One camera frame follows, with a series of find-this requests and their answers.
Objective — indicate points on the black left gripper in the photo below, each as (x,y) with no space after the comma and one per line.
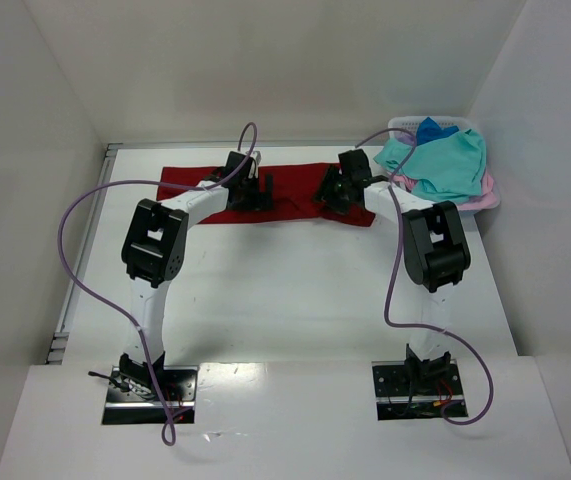
(256,198)

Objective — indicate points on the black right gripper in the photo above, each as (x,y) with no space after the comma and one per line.
(333,190)

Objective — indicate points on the red t shirt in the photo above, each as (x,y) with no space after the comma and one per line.
(293,189)

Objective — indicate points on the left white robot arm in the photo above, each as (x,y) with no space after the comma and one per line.
(154,251)

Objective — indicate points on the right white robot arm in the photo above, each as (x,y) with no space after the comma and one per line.
(431,247)

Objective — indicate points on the lilac t shirt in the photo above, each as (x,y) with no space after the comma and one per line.
(407,139)

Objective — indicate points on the white plastic laundry basket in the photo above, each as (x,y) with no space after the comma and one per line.
(410,123)

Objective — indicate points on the blue t shirt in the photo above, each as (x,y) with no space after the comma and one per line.
(429,130)

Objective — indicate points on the teal t shirt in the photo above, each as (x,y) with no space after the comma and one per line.
(447,169)

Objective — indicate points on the pink t shirt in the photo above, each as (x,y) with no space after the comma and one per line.
(488,199)

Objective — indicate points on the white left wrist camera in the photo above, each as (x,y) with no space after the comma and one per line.
(253,164)

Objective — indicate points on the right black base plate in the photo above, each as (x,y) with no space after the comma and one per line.
(400,398)

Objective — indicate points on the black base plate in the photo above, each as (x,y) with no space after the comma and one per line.
(128,403)
(400,398)

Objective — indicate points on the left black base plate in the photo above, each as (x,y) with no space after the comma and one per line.
(128,403)

